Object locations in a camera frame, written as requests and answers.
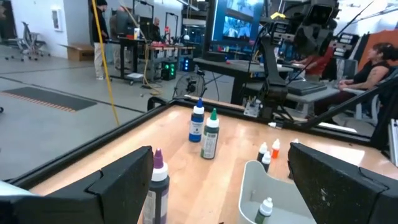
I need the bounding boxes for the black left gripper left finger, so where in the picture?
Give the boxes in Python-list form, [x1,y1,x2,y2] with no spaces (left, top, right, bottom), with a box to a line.
[0,145,155,224]

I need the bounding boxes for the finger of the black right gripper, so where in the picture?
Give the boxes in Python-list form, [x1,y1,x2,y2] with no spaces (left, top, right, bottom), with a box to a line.
[269,19,296,43]
[332,32,361,60]

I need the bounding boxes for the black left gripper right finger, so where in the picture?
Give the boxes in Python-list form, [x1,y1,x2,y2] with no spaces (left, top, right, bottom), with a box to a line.
[287,142,398,224]

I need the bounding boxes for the large purple-capped colouring bottle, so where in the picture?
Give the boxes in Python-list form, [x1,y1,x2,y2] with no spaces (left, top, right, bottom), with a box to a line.
[142,148,171,224]

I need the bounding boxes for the small green dropper bottle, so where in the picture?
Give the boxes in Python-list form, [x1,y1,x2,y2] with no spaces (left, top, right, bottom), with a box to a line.
[254,197,274,224]

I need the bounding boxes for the large blue-capped colouring bottle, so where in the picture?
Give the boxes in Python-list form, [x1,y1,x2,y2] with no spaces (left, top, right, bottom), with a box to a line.
[188,98,205,143]

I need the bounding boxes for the large green-capped colouring bottle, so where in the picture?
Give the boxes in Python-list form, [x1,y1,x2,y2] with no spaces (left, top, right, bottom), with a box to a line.
[200,108,220,161]

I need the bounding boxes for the person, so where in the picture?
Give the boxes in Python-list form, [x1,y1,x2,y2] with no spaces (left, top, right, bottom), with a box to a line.
[108,5,130,71]
[290,46,336,82]
[313,42,398,116]
[90,0,109,81]
[149,17,163,43]

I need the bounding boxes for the large display screen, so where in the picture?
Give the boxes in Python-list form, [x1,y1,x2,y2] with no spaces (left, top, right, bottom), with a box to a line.
[213,0,265,43]

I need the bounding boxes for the black keyboard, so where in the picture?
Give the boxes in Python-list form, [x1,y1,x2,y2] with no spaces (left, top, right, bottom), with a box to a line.
[285,80,328,96]

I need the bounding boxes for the silver aluminium extrusion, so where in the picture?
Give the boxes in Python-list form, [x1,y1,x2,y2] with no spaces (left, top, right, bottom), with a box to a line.
[387,118,398,167]

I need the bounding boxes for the computer tower blue lights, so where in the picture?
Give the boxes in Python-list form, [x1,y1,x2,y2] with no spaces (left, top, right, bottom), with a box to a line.
[180,55,195,73]

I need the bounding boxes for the black floor fan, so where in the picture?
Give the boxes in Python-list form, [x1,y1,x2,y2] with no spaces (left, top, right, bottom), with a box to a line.
[172,71,208,99]

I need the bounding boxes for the wooden workbench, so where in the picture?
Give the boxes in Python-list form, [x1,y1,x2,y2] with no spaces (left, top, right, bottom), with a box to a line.
[146,44,197,82]

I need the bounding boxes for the dark floor mat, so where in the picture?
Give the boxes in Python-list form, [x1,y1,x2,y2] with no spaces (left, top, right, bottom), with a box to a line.
[1,86,98,113]

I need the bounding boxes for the computer tower green lights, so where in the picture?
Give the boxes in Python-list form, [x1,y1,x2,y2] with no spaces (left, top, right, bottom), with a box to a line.
[160,60,178,82]

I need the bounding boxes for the brown cardboard box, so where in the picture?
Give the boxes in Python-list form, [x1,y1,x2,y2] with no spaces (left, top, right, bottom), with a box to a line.
[58,42,96,62]

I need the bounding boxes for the black standing desk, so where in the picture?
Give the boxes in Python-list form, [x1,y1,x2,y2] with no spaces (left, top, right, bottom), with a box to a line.
[107,37,149,85]

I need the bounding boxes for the grey office chair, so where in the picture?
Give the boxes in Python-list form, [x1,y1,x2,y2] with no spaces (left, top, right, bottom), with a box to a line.
[6,21,50,62]

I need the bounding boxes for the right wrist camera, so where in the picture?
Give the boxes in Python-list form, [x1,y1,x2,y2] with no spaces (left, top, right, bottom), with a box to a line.
[309,0,340,24]

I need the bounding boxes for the black aluminium table frame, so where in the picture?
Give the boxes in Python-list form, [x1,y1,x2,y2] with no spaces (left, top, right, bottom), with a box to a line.
[9,67,398,187]

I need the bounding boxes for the white plastic bin with handles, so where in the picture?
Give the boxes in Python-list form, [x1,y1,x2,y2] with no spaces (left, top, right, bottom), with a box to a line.
[238,160,318,224]

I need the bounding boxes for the thick black cable loop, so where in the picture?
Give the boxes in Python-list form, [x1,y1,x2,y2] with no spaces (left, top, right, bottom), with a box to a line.
[146,95,169,112]

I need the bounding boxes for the yellow hanging cable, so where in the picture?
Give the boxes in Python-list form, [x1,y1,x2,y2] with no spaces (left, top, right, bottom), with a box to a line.
[90,0,121,128]

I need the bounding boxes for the white wall panel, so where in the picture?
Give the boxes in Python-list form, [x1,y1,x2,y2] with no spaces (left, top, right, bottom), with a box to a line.
[50,7,64,32]

